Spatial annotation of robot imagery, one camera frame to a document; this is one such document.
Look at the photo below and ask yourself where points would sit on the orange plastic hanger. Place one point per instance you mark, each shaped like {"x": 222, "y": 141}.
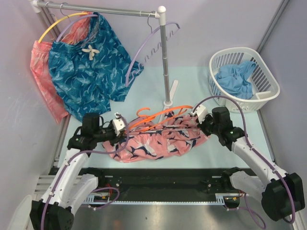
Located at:
{"x": 149, "y": 118}

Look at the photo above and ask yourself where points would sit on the white plastic laundry basket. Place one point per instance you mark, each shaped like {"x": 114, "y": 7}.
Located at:
{"x": 264, "y": 85}

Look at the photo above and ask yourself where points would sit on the yellow plastic hanger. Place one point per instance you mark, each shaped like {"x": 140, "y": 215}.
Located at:
{"x": 57, "y": 22}

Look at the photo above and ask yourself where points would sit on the coral pink tie-dye shorts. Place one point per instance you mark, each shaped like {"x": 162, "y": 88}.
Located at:
{"x": 40, "y": 71}

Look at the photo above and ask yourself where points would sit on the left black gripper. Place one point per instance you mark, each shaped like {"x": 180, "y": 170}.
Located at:
{"x": 115, "y": 139}

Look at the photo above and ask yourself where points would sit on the pink shark print shorts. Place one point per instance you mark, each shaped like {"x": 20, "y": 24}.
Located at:
{"x": 149, "y": 141}

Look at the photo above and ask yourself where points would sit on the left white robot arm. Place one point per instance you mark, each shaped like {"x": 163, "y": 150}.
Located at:
{"x": 57, "y": 207}

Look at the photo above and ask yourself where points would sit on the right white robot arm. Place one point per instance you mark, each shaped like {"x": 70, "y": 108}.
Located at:
{"x": 281, "y": 194}

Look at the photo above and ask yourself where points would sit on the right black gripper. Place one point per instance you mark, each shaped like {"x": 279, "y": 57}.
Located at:
{"x": 208, "y": 116}

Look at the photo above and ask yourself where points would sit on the white clothes rack stand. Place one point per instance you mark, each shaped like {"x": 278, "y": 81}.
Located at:
{"x": 160, "y": 15}

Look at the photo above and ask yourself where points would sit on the blue fish print shorts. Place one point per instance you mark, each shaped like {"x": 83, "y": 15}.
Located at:
{"x": 92, "y": 72}

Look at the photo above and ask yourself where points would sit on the lilac hanger with blue shorts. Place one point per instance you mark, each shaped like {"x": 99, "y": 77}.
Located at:
{"x": 72, "y": 23}

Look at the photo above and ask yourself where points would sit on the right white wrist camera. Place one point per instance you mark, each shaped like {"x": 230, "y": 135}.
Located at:
{"x": 200, "y": 112}

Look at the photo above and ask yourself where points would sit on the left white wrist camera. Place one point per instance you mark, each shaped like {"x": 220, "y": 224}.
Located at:
{"x": 118, "y": 124}

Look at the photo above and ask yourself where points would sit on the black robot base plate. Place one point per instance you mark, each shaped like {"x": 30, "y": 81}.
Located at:
{"x": 166, "y": 185}

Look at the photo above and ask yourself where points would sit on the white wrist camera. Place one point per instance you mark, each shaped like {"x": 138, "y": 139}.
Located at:
{"x": 200, "y": 112}
{"x": 118, "y": 124}

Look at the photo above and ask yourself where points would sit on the light blue garment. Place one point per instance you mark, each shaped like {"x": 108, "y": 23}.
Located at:
{"x": 233, "y": 78}

